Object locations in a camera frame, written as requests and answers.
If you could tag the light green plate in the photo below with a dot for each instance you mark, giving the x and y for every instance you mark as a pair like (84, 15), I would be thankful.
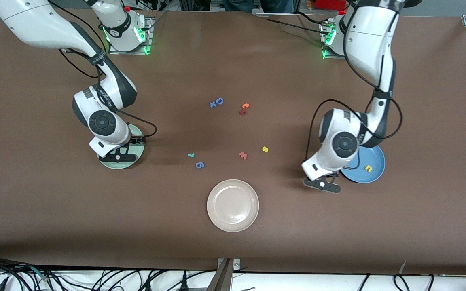
(121, 165)

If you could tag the aluminium profile with bracket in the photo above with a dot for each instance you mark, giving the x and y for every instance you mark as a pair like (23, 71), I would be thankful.
(221, 279)

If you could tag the red box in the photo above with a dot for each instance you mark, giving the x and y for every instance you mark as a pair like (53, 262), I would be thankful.
(330, 4)

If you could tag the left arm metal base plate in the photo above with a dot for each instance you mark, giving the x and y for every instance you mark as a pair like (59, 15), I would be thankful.
(330, 56)

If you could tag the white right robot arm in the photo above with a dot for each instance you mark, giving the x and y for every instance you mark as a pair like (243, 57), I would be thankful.
(34, 24)

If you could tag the blue foam letter g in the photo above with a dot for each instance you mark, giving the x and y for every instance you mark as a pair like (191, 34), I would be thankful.
(197, 165)

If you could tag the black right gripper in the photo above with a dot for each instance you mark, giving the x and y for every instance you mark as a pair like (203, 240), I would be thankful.
(133, 142)

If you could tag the pink foam letter w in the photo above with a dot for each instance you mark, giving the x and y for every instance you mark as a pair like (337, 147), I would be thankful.
(242, 156)

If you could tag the blue foam letter D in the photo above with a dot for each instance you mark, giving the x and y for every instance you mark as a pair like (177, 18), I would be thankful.
(218, 99)

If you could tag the blue plate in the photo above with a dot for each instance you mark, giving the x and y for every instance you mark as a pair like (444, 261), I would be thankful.
(374, 157)

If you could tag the white paper scrap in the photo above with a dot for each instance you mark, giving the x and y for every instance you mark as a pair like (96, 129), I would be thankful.
(403, 267)

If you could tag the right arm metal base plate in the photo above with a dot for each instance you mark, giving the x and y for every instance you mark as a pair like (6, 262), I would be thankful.
(130, 52)

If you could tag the black power plug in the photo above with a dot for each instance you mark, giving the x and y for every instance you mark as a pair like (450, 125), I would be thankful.
(184, 283)

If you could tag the beige plate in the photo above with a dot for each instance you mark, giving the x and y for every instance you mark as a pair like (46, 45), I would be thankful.
(233, 206)

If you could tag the person in blue jeans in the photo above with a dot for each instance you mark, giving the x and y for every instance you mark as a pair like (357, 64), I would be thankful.
(257, 4)

